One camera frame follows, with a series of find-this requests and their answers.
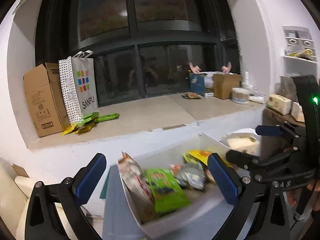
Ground silver foil snack bag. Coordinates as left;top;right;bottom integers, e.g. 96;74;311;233
175;164;206;191

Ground yellow sunflower snack bag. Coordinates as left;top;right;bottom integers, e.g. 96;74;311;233
186;149;232;167

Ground white red rice cracker bag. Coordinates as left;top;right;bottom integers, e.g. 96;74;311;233
118;152;153;205

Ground green seaweed snack bag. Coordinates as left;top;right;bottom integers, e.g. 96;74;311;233
145;168;190;213

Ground yellow green small snack bag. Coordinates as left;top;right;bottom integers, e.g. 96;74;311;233
183;153;203;165

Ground person's right hand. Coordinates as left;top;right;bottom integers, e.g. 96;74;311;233
286;180;319;215

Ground wooden side shelf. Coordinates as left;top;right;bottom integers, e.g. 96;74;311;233
263;107;305;127

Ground open tissue pack on table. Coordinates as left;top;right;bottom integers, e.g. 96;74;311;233
220;128;260;155

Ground tissue pack on shelf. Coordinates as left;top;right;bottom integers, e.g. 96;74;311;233
290;102;305;123
267;94;292;115

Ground cotton swab container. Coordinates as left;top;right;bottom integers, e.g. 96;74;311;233
231;87;250;104

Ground white spray bottle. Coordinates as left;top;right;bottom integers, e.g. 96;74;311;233
242;72;253;92

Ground green yellow sachets pile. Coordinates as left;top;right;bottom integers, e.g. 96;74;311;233
61;112;120;135

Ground small brown cardboard box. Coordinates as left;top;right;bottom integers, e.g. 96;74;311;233
213;73;242;100

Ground white storage box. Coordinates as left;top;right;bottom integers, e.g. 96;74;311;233
118;133;230;239

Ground white sofa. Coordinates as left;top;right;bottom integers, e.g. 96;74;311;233
0;163;66;240

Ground white plastic drawer unit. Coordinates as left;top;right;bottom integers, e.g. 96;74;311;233
280;25;318;102

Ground blue gift box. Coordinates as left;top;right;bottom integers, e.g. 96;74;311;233
189;72;219;98

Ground brown cardboard box left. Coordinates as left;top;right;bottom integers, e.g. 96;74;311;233
23;63;70;137

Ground white SANFU paper bag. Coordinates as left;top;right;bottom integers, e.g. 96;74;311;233
59;50;98;124

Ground black window frame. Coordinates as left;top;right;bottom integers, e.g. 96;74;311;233
35;0;240;107

